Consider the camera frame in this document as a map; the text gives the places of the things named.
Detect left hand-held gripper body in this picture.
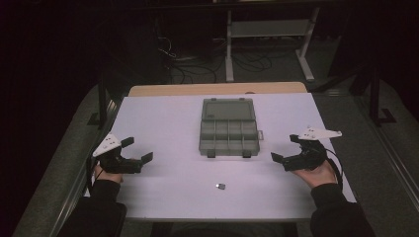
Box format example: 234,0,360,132
92,132,144,175

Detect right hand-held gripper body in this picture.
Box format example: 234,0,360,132
282,126,343,172

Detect clear plastic organizer box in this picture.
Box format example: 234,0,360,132
198,97,265,159

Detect person's right hand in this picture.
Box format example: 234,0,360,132
291,159,338,190

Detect person's left hand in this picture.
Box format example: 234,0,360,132
93,164,124,184

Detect white table cover sheet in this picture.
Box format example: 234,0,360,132
83,92,358,221

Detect black metal stand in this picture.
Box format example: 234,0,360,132
368,63,397,128
86,73,117,130

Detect white metal stand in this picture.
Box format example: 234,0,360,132
224,6,321,83

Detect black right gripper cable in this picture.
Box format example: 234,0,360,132
324,147,345,193

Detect black floor cables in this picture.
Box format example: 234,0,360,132
153,29,291,85

